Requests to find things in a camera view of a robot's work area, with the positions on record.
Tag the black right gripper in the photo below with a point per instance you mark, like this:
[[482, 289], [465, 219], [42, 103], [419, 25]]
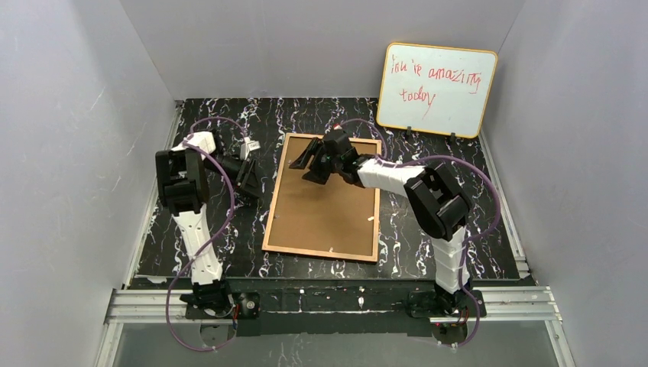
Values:
[[320, 159]]

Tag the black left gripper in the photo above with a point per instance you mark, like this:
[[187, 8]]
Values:
[[248, 172]]

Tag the brown frame backing board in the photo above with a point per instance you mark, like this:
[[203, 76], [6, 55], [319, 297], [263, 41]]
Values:
[[324, 218]]

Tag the black wooden picture frame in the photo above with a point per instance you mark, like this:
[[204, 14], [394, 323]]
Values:
[[268, 228]]

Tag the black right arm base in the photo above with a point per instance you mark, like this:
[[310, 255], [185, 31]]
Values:
[[426, 304]]

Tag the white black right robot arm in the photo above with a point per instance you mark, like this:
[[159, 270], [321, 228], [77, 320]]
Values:
[[438, 202]]

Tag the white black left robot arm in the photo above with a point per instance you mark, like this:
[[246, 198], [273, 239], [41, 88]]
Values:
[[183, 189]]

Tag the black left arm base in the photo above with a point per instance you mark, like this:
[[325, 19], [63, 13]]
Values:
[[218, 301]]

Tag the whiteboard with red writing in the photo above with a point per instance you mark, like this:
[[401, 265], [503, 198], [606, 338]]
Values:
[[437, 90]]

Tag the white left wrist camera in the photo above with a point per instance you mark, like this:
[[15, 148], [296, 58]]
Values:
[[247, 146]]

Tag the aluminium mounting rail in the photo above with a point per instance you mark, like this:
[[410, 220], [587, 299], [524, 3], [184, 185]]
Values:
[[334, 325]]

